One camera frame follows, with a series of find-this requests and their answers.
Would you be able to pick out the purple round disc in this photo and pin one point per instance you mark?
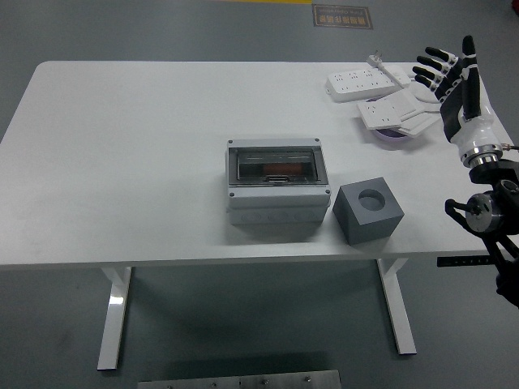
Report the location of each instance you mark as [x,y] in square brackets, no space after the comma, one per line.
[391,135]

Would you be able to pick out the grey electrical enclosure box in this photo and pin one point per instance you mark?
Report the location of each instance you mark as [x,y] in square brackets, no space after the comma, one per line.
[275,202]

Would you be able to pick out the black table control panel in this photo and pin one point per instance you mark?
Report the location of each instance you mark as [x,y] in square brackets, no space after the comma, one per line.
[462,261]

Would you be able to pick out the grey block with round hole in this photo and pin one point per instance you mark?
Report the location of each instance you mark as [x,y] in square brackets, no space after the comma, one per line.
[373,227]

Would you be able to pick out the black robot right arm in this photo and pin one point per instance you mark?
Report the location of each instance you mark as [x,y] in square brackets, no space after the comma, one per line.
[490,210]

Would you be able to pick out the transparent hinged box lid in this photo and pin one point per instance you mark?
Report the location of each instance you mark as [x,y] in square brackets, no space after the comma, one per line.
[280,158]

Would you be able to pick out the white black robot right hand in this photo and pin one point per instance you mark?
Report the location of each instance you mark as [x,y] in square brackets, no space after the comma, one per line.
[470,129]

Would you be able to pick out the brown floor sign sticker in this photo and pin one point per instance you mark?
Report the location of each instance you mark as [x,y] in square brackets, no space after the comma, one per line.
[342,17]

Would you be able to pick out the long white power strip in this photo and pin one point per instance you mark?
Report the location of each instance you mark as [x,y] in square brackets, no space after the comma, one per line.
[357,83]

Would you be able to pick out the grey metal plate with screws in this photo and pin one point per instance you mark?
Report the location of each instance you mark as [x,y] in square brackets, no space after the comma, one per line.
[239,381]

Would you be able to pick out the orange cylindrical battery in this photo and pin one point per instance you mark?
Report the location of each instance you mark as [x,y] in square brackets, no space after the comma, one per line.
[281,168]

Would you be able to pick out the white flat socket panel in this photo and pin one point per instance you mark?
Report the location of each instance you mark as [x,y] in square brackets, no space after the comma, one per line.
[405,103]

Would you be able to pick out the short white power strip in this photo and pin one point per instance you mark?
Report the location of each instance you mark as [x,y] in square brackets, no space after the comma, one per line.
[377,115]

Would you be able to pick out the white table leg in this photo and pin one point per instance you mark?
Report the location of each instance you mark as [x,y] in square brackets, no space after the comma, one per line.
[399,312]
[113,316]

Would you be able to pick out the white power plug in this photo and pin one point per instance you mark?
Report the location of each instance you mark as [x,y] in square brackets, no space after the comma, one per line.
[376,58]

